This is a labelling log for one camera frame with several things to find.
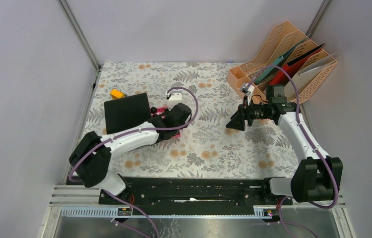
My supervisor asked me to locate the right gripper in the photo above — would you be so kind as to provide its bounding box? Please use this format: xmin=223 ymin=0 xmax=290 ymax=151
xmin=226 ymin=95 xmax=271 ymax=131

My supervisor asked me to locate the teal folder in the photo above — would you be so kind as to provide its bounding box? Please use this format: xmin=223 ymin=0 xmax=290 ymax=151
xmin=251 ymin=31 xmax=310 ymax=85

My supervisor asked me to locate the red notebook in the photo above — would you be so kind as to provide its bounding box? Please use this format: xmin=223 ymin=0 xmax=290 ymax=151
xmin=269 ymin=43 xmax=325 ymax=85

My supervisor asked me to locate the pink drawer tray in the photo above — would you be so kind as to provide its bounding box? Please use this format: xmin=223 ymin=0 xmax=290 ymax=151
xmin=151 ymin=107 xmax=181 ymax=138

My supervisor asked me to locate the peach file organizer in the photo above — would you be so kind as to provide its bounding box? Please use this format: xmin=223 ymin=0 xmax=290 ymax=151
xmin=227 ymin=21 xmax=338 ymax=104

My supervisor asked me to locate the black pen holder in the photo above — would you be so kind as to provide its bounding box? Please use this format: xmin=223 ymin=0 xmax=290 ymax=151
xmin=104 ymin=93 xmax=151 ymax=134

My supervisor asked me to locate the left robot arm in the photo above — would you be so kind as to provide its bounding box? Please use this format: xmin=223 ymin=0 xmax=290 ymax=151
xmin=68 ymin=103 xmax=197 ymax=204

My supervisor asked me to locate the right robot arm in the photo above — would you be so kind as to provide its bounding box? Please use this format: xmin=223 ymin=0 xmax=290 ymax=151
xmin=226 ymin=84 xmax=343 ymax=206

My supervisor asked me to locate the floral table mat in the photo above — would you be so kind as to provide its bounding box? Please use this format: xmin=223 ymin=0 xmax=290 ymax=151
xmin=84 ymin=62 xmax=299 ymax=179

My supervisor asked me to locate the yellow block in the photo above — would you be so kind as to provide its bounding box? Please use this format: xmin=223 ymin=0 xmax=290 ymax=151
xmin=110 ymin=89 xmax=126 ymax=100

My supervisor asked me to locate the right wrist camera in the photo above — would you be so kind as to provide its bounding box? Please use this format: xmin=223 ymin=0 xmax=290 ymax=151
xmin=240 ymin=83 xmax=255 ymax=105

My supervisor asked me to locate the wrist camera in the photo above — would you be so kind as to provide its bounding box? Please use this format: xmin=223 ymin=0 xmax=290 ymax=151
xmin=166 ymin=92 xmax=183 ymax=110
xmin=240 ymin=83 xmax=255 ymax=105

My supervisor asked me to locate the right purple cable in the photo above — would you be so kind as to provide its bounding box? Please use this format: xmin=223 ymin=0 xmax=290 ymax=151
xmin=246 ymin=65 xmax=340 ymax=238

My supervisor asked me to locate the purple cable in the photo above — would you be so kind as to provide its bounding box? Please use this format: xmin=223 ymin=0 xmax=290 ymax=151
xmin=68 ymin=86 xmax=199 ymax=238
xmin=246 ymin=65 xmax=340 ymax=238

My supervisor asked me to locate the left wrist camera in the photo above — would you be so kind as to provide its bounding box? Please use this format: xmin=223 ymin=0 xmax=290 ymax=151
xmin=166 ymin=92 xmax=183 ymax=110

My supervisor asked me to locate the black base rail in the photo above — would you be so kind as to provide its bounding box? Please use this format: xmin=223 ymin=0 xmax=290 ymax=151
xmin=66 ymin=176 xmax=294 ymax=216

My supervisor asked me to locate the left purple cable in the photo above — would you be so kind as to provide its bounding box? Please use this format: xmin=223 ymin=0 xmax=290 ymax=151
xmin=68 ymin=86 xmax=199 ymax=238

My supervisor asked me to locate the right aluminium frame post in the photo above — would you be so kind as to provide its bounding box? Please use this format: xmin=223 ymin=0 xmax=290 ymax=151
xmin=306 ymin=0 xmax=334 ymax=36

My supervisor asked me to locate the aluminium frame post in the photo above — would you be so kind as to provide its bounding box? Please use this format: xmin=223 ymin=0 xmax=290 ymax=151
xmin=306 ymin=0 xmax=334 ymax=36
xmin=58 ymin=0 xmax=103 ymax=70

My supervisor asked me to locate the left aluminium frame post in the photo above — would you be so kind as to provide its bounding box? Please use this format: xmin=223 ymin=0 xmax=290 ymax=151
xmin=58 ymin=0 xmax=103 ymax=70

